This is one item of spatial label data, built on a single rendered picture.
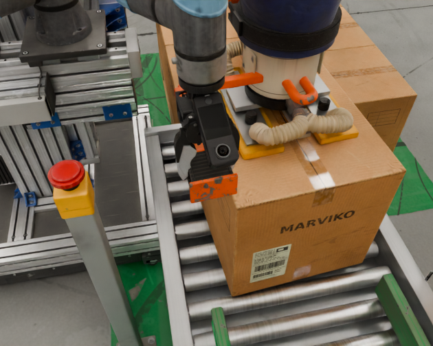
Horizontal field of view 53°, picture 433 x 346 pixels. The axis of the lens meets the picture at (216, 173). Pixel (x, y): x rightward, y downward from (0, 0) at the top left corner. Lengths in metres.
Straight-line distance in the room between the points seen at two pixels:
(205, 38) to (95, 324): 1.45
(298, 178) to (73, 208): 0.48
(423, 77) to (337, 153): 2.18
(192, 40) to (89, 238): 0.57
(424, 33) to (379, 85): 1.71
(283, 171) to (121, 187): 1.10
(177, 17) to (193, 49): 0.05
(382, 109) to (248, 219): 1.16
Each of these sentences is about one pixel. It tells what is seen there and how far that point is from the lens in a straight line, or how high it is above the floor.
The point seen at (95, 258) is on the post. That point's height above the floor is 0.76.
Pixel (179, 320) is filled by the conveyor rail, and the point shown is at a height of 0.59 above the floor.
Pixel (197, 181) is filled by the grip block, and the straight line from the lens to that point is 0.73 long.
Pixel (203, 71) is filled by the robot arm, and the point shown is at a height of 1.31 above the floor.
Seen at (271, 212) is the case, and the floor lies 0.91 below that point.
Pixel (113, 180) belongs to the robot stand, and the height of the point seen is 0.21.
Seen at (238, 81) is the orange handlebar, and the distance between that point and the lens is 0.98.
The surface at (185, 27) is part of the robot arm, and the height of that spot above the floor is 1.37.
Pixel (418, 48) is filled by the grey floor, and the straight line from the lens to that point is 3.48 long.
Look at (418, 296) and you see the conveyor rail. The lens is 1.30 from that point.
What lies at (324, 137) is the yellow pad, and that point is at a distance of 1.04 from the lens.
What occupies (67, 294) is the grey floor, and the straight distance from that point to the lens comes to 1.95.
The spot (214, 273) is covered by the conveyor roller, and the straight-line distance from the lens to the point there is 1.27.
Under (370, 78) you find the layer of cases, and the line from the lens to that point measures 2.04.
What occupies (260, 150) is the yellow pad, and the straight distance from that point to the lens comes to 0.98.
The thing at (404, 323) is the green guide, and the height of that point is 0.63.
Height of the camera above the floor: 1.66
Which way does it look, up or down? 48 degrees down
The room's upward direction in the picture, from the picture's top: straight up
